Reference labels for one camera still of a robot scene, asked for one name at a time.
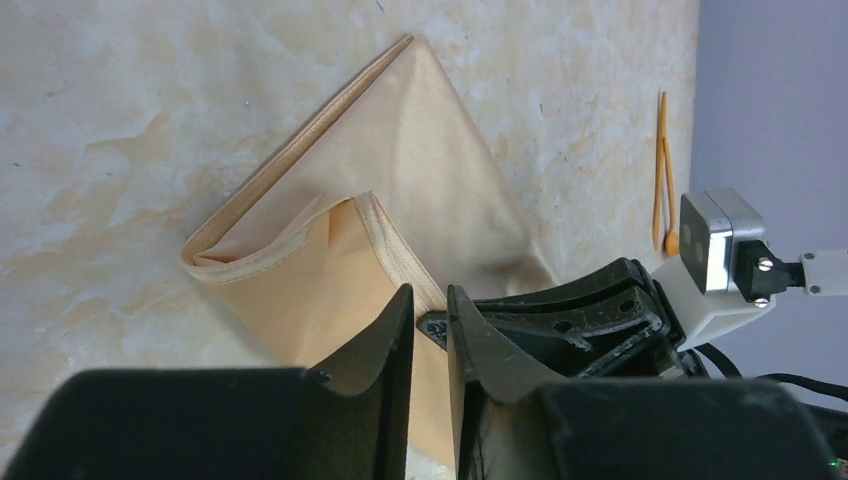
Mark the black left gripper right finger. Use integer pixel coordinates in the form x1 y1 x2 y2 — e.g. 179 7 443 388
447 286 838 479

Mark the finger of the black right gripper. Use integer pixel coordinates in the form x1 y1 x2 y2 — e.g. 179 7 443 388
418 258 686 378

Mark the orange cloth napkin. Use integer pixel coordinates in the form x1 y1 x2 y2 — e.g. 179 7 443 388
180 34 558 472

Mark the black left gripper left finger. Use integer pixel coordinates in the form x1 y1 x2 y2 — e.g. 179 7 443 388
5 284 414 479

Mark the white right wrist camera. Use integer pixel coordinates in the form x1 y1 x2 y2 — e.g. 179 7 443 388
653 188 847 352

